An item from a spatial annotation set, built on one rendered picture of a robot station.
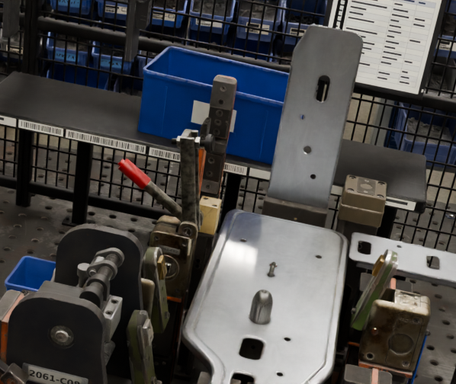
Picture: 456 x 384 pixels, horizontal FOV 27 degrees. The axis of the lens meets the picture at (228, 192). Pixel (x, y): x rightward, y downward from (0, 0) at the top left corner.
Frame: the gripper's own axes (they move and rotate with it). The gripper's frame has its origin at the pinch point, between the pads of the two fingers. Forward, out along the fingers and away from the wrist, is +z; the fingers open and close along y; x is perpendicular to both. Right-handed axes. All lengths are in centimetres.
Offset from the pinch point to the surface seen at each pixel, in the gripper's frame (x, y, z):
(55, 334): -10.0, 3.7, 32.0
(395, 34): 90, 38, 19
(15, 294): 4.9, -6.5, 38.7
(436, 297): 91, 60, 77
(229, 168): 68, 12, 45
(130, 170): 34.5, 0.5, 32.4
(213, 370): 8, 21, 46
